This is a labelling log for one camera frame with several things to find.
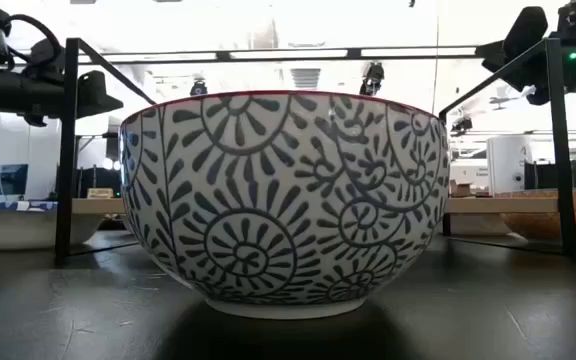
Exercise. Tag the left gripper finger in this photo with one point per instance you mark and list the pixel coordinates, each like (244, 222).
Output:
(45, 60)
(95, 90)

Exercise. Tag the background computer monitor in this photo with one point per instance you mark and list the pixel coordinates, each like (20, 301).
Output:
(5, 180)

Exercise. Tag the black hanging ceiling device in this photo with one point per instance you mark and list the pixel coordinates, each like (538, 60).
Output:
(372, 79)

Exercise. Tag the ceiling air vent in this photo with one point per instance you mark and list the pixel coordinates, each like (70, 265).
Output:
(305, 78)

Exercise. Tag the brown cardboard box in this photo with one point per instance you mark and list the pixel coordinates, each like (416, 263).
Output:
(463, 190)

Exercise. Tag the white printed box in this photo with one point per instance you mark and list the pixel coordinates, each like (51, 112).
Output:
(468, 172)

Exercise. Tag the white cylindrical container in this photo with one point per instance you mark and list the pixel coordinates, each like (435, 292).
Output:
(508, 165)

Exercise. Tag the orange patterned ceramic bowl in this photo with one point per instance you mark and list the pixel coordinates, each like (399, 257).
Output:
(533, 227)

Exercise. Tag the long ceiling light fixture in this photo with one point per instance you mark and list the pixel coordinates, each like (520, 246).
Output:
(408, 51)

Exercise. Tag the grey floral bowl red inside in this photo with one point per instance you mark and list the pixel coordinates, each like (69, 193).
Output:
(288, 200)

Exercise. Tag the black ceiling camera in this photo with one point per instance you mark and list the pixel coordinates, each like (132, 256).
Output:
(198, 90)
(460, 125)

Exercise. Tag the black metal wooden shelf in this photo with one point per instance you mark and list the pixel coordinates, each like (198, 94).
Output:
(66, 150)

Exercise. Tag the small yellow box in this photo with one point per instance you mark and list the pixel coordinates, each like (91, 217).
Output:
(100, 193)

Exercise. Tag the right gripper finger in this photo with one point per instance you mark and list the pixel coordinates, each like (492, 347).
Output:
(525, 27)
(508, 62)

